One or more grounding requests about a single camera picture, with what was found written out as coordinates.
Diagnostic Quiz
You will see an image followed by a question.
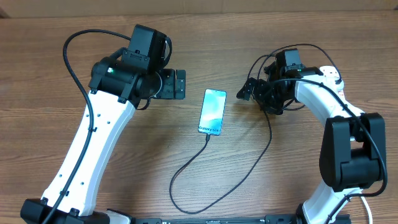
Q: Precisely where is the blue smartphone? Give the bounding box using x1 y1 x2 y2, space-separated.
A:
198 89 227 136

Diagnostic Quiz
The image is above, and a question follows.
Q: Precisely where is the white power strip cord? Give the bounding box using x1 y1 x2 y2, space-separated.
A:
360 195 373 224

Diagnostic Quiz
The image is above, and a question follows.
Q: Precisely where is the black charger cable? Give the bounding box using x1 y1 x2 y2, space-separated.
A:
169 43 343 215

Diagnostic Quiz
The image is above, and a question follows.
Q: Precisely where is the white charger adapter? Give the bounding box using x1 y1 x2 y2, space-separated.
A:
325 77 345 93

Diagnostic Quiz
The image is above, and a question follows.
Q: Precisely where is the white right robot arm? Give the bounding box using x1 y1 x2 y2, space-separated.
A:
236 44 388 223

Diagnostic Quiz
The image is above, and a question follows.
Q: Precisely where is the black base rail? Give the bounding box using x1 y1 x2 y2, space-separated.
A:
105 208 352 224

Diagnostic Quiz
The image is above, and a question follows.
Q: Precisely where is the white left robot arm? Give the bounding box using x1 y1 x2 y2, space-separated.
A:
20 25 186 224

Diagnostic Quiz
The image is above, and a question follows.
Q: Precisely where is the white power strip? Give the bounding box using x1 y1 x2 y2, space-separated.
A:
320 65 345 98

